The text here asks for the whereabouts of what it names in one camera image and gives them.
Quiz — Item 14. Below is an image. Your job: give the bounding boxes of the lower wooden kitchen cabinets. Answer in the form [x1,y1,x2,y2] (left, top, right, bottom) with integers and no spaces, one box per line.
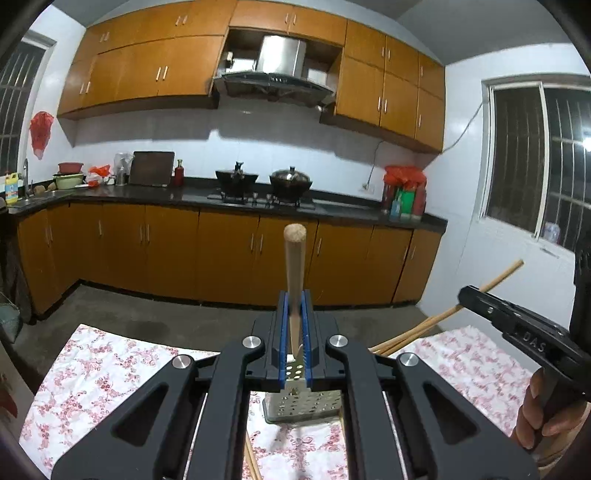
[17,202,442,314]

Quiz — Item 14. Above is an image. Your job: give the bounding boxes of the wooden kitchen cabinets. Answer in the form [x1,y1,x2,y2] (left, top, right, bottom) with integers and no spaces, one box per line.
[17,202,442,314]
[58,1,446,153]

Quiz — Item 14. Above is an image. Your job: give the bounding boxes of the black kitchen countertop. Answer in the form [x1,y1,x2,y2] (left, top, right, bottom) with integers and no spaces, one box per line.
[1,177,448,234]

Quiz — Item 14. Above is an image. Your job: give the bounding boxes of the upper wooden kitchen cabinets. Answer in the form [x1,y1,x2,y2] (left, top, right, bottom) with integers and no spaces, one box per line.
[58,1,446,153]

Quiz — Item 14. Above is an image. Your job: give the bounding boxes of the right human hand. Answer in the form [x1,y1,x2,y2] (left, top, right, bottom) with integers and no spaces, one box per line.
[510,369,590,477]

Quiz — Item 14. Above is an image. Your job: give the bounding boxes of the green perforated utensil holder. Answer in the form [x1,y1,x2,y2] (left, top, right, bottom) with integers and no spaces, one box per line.
[263,354,342,424]

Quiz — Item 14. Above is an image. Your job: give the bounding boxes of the bamboo chopstick group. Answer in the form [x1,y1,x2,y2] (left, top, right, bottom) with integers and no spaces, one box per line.
[283,223,307,357]
[245,433,263,480]

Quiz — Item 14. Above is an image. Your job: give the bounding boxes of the bamboo chopstick left group inner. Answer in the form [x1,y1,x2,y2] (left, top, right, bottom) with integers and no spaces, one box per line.
[283,223,307,357]

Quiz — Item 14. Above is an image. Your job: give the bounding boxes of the window with grille right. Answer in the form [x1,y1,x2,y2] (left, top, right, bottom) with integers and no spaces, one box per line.
[481,81,590,251]

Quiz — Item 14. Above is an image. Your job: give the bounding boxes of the window with grille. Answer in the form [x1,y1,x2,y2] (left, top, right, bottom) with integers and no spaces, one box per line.
[0,31,55,176]
[481,81,590,251]

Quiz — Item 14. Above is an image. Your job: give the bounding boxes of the floral pink white tablecloth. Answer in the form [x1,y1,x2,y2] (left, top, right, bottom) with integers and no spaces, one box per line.
[18,322,546,480]

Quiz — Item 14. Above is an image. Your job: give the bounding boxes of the gas stove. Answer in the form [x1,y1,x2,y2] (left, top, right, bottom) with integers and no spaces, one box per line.
[207,189,315,211]

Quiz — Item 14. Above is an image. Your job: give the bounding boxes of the black wok with lid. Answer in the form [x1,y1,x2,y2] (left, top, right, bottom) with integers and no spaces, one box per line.
[270,166,312,204]

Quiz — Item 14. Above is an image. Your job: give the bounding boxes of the black wok left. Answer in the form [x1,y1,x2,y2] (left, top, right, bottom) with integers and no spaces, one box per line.
[215,162,259,198]

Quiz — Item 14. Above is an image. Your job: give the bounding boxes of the red bag covered containers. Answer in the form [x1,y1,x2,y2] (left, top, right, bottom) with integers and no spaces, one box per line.
[382,165,427,221]

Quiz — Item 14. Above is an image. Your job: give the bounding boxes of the red bottle on counter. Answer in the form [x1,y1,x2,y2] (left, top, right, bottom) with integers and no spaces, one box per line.
[172,159,184,187]

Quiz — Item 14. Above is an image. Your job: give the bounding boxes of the dark cutting board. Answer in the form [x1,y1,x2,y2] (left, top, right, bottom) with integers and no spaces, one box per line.
[129,151,174,187]

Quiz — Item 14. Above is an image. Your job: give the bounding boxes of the stacked bowls on counter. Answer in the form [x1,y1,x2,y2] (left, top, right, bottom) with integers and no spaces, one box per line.
[54,162,84,190]

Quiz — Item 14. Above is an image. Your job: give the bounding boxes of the steel range hood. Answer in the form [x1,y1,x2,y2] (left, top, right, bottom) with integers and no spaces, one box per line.
[213,30,339,110]

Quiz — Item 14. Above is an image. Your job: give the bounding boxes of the yellow detergent bottle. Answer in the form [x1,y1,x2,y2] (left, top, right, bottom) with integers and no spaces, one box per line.
[5,173,19,205]

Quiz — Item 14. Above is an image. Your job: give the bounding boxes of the red hanging plastic bag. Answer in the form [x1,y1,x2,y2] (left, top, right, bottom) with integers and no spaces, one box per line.
[29,111,54,160]

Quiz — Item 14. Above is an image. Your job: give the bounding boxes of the window with grille left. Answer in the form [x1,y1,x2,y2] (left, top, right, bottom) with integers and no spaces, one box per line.
[0,31,55,176]

